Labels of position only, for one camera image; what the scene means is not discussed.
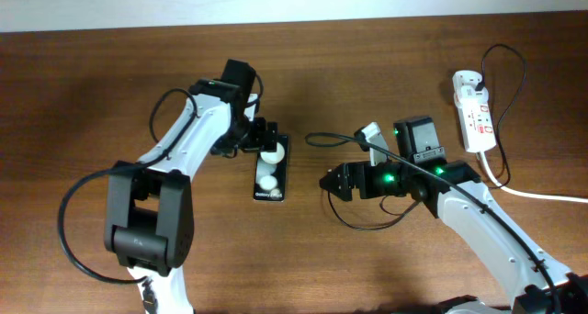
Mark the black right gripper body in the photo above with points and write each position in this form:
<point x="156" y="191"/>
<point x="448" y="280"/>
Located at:
<point x="383" y="178"/>

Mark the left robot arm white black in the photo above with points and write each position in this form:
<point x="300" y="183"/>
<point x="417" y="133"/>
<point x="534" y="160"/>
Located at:
<point x="150" y="221"/>

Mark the white USB wall charger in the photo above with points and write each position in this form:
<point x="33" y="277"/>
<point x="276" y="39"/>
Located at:
<point x="467" y="81"/>

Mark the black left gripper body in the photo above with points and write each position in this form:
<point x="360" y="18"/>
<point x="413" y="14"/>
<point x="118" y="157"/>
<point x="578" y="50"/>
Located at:
<point x="248" y="135"/>

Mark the white power strip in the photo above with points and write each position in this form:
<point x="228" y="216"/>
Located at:
<point x="475" y="119"/>

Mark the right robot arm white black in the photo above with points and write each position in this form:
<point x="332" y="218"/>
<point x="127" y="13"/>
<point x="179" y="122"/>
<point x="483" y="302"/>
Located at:
<point x="533" y="281"/>

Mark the black smartphone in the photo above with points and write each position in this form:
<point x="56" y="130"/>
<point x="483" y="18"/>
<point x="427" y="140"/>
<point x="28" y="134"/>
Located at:
<point x="270" y="182"/>

